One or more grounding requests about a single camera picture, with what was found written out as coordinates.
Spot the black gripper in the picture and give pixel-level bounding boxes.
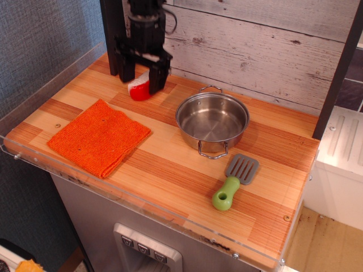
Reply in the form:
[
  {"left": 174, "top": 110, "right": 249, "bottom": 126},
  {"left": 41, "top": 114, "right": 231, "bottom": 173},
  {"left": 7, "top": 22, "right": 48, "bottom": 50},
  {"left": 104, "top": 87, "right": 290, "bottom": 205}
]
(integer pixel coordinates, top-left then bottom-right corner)
[{"left": 116, "top": 15, "right": 172, "bottom": 95}]

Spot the red white apple slice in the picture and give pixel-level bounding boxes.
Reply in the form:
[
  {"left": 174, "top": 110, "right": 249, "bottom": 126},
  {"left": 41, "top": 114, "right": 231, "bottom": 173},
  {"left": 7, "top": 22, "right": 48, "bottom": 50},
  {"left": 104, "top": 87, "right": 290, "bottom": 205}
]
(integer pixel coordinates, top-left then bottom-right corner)
[{"left": 128, "top": 71, "right": 151, "bottom": 101}]

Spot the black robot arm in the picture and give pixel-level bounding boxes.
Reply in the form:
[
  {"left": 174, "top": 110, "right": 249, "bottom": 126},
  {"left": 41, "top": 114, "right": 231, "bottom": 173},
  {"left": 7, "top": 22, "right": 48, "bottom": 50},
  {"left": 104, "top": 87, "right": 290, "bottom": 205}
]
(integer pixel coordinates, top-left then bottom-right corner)
[{"left": 115, "top": 1, "right": 172, "bottom": 95}]

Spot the orange knitted cloth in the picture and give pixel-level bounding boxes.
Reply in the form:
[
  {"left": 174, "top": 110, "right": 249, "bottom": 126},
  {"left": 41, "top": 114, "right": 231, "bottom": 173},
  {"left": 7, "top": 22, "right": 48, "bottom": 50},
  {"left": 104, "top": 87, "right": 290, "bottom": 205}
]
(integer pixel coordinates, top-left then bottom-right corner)
[{"left": 47, "top": 100, "right": 151, "bottom": 179}]

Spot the stainless steel pot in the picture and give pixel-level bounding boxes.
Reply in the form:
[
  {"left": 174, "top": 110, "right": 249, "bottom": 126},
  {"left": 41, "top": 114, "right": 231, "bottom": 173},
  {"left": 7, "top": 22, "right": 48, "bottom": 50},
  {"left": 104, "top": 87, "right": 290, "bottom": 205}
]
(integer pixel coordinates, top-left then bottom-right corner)
[{"left": 175, "top": 85, "right": 250, "bottom": 159}]

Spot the grey green toy spatula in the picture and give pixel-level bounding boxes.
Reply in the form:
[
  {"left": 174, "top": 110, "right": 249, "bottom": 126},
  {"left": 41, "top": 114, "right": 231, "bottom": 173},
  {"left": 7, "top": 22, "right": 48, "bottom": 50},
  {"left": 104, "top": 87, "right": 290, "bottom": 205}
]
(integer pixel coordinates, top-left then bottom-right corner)
[{"left": 212, "top": 154, "right": 260, "bottom": 211}]

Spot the grey toy kitchen cabinet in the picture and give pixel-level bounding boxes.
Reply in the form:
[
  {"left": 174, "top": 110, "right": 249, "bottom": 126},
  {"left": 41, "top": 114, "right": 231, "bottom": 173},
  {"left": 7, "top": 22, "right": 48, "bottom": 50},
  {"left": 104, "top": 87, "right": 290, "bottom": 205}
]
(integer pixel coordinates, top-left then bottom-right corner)
[{"left": 51, "top": 175, "right": 257, "bottom": 271}]

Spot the silver dispenser button panel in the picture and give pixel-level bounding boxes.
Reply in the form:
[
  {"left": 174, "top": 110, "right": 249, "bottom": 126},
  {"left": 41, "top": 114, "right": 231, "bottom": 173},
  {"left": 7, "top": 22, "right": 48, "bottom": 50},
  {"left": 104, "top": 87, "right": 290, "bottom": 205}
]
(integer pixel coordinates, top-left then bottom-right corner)
[{"left": 113, "top": 223, "right": 183, "bottom": 271}]

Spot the white cabinet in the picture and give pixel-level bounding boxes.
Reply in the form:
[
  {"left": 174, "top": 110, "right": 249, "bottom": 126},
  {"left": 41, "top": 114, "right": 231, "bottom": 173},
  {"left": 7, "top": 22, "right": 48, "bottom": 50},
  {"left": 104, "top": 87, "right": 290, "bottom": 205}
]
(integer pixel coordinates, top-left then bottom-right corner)
[{"left": 303, "top": 107, "right": 362, "bottom": 229}]

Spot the yellow black object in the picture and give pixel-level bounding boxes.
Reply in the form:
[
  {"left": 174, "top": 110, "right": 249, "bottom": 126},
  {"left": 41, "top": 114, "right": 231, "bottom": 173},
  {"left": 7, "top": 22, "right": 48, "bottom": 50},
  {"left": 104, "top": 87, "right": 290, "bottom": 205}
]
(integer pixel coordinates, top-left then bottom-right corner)
[{"left": 1, "top": 257, "right": 45, "bottom": 272}]

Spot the clear acrylic guard rail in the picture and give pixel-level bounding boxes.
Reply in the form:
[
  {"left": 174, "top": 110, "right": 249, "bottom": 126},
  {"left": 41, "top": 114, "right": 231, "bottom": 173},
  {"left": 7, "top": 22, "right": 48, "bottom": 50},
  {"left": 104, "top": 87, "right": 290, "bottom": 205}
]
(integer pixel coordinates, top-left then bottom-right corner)
[{"left": 1, "top": 43, "right": 318, "bottom": 271}]

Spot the dark right frame post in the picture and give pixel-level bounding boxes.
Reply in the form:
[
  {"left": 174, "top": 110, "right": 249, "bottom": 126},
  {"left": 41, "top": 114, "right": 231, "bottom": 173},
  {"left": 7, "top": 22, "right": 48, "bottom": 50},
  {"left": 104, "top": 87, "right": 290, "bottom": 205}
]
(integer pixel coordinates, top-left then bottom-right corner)
[{"left": 313, "top": 0, "right": 362, "bottom": 140}]

